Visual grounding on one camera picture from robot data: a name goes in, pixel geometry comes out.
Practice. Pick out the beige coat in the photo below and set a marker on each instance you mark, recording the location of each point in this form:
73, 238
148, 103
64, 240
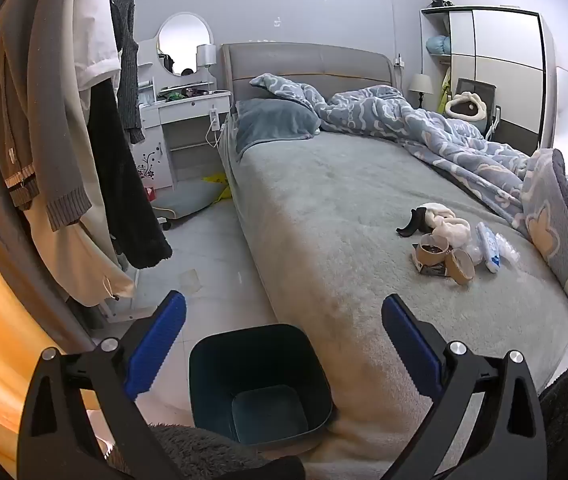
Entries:
64, 260

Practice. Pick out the dark grey knit sweater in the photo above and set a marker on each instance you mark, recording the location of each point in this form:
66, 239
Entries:
126, 70

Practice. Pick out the grey ribbed sweater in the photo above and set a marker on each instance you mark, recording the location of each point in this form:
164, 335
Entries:
54, 135

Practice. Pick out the clear plastic scrap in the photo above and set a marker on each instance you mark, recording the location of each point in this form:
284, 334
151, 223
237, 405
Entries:
189, 280

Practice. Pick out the black fuzzy garment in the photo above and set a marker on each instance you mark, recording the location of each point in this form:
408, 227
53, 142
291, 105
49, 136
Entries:
124, 200

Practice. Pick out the white wall outlet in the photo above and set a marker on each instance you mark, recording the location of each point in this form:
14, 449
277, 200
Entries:
400, 61

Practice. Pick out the bed with grey sheet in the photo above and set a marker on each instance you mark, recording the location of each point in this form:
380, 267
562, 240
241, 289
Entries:
324, 200

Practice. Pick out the bedside lamp with white shade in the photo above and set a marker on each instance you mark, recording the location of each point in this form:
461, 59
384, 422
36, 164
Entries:
420, 84

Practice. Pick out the dark teal trash bin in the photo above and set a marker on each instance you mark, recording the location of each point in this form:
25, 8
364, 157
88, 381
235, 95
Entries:
214, 370

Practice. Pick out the white vanity table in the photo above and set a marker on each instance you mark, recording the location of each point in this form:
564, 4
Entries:
174, 110

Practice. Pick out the cream flower-shaped plush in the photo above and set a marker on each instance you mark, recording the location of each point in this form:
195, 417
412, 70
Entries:
469, 111

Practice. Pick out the brown paper cup with scraps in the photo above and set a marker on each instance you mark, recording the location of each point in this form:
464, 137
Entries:
431, 256

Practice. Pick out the white black-framed wardrobe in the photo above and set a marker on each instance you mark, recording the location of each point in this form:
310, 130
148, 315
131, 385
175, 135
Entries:
504, 45

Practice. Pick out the clear plastic wrapper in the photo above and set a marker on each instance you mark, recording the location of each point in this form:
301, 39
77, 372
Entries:
508, 249

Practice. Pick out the yellow plastic bag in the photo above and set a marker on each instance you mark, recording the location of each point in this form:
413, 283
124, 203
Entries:
216, 185

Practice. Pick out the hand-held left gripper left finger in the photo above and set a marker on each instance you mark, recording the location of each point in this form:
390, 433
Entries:
156, 345

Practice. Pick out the black item on wardrobe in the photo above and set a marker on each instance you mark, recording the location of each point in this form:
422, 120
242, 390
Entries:
441, 4

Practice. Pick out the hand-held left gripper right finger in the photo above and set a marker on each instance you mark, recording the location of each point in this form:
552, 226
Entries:
409, 345

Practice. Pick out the blue cloud-patterned blanket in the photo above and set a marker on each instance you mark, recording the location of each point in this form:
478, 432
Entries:
439, 140

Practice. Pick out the yellow-green cloth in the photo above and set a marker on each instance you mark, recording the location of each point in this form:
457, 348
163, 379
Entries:
445, 90

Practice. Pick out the white blue packet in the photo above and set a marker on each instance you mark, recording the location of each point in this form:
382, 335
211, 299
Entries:
486, 245

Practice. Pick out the brown striped-cuff cardigan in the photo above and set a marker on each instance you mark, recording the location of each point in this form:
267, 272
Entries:
11, 125

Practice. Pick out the round wall mirror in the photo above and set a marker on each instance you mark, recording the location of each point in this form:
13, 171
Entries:
184, 42

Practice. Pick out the white and black socks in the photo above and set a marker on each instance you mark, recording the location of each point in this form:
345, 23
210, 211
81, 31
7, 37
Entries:
446, 225

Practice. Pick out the light blue bundle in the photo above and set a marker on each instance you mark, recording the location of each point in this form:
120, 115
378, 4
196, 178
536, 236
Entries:
439, 45

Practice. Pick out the clear plastic cup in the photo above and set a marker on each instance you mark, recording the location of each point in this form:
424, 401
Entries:
474, 255

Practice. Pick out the green pouch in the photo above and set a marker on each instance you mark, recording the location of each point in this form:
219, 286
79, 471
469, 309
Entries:
176, 94

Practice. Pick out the blue-grey pillow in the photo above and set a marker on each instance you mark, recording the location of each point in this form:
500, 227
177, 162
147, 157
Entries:
274, 122

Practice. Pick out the white shirt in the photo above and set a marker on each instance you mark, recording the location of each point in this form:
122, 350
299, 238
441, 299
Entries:
91, 35

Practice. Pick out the white vanity lamp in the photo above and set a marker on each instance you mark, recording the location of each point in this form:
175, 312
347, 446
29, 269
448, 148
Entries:
206, 55

